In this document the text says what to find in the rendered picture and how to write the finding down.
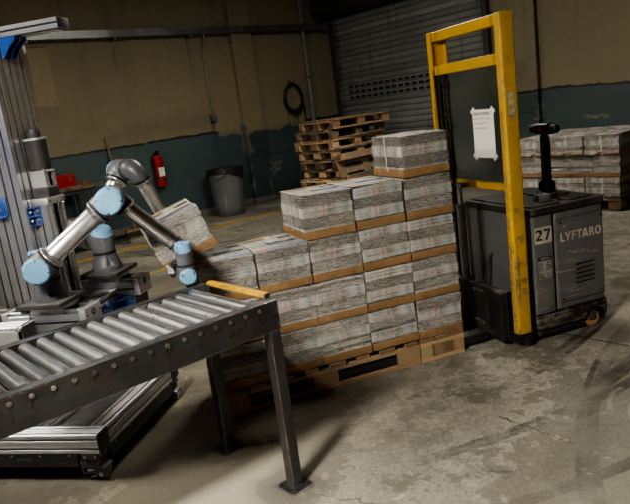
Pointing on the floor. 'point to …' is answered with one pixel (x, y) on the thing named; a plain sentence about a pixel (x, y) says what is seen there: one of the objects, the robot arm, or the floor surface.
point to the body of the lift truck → (545, 254)
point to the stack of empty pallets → (333, 143)
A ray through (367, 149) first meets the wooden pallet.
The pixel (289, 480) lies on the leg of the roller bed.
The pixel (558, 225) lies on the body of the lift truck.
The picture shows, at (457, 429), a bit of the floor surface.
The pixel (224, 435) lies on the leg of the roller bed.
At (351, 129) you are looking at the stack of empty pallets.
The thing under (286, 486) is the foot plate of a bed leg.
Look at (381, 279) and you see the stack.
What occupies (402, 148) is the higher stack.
